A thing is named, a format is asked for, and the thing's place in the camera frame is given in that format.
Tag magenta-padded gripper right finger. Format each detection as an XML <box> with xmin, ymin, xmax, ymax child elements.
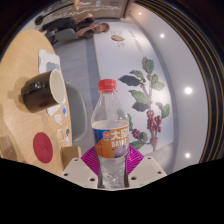
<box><xmin>124</xmin><ymin>145</ymin><xmax>168</xmax><ymax>190</ymax></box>

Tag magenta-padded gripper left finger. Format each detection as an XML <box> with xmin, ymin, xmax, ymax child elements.
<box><xmin>61</xmin><ymin>146</ymin><xmax>100</xmax><ymax>190</ymax></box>

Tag clear red-capped drink bottle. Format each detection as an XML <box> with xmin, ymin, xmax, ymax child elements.
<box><xmin>91</xmin><ymin>78</ymin><xmax>131</xmax><ymax>190</ymax></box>

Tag flat round red coaster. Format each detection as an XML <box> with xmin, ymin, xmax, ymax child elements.
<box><xmin>32</xmin><ymin>131</ymin><xmax>54</xmax><ymax>164</ymax></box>

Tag dark mug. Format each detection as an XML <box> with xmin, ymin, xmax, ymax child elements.
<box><xmin>20</xmin><ymin>68</ymin><xmax>67</xmax><ymax>114</ymax></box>

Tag recessed ceiling lights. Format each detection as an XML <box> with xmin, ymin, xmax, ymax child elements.
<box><xmin>136</xmin><ymin>11</ymin><xmax>194</xmax><ymax>159</ymax></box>

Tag person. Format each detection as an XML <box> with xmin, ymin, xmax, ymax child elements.
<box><xmin>41</xmin><ymin>14</ymin><xmax>111</xmax><ymax>40</ymax></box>

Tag tall wooden cabinet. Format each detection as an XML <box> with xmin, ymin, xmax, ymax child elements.
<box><xmin>58</xmin><ymin>0</ymin><xmax>131</xmax><ymax>19</ymax></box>

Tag coffee plant wall mural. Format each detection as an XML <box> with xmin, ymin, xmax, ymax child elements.
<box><xmin>93</xmin><ymin>26</ymin><xmax>176</xmax><ymax>156</ymax></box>

